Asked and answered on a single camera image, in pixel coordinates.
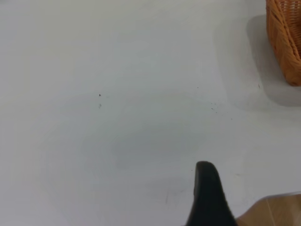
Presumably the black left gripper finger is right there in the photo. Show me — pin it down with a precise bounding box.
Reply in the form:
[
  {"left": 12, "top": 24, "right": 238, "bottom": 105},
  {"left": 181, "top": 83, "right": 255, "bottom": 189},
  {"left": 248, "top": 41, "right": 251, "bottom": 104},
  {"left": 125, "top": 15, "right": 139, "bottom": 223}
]
[{"left": 186, "top": 161, "right": 238, "bottom": 226}]

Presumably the orange woven wicker basket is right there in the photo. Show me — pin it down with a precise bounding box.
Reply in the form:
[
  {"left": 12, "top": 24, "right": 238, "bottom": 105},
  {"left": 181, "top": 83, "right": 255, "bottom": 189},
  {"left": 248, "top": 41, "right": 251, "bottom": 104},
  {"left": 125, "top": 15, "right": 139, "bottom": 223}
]
[{"left": 265, "top": 0, "right": 301, "bottom": 87}]

